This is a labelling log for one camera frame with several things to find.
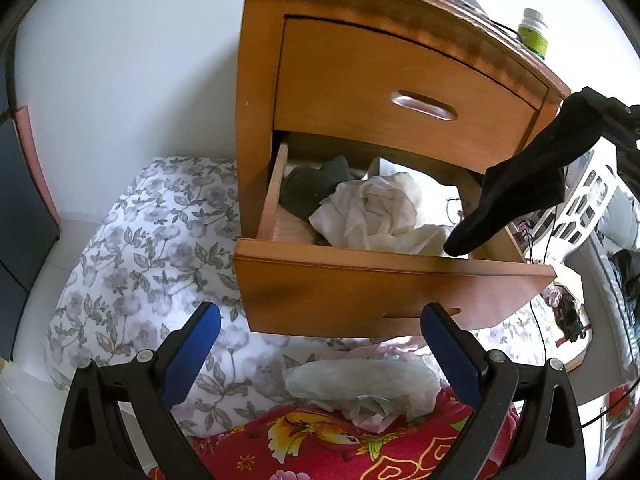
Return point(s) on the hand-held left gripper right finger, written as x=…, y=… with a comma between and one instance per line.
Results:
x=450, y=355

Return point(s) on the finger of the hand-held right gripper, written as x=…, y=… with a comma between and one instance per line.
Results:
x=617, y=115

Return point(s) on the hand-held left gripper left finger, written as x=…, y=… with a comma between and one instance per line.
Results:
x=192, y=350

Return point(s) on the cream white garment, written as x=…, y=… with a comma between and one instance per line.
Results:
x=350, y=380

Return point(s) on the black sock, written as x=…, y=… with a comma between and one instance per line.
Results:
x=520, y=185

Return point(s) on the wooden drawer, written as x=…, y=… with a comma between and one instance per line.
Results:
x=350, y=85
x=325, y=290

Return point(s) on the white cloth garment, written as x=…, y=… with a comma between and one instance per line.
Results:
x=370, y=210

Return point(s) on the grey cloth garment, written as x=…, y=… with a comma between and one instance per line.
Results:
x=310, y=190

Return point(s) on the closed wooden drawer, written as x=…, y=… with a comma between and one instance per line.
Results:
x=350, y=85

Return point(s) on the white cut-out rack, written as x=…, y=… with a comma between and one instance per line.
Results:
x=600, y=175

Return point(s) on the grey pillow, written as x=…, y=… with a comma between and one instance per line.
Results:
x=620, y=220

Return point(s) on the grey floral bed sheet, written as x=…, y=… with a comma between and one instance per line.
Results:
x=125, y=260

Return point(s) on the green label bottle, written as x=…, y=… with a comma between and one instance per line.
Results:
x=532, y=37

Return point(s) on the black cloth bundle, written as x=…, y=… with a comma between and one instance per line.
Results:
x=567, y=315

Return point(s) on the red floral blanket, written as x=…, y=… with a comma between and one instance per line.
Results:
x=310, y=450

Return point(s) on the grey quilted mattress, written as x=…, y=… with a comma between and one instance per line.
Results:
x=610, y=300

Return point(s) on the dark blue cabinet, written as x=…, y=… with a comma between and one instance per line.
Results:
x=20, y=210

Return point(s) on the wooden nightstand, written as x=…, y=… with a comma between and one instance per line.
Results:
x=255, y=110

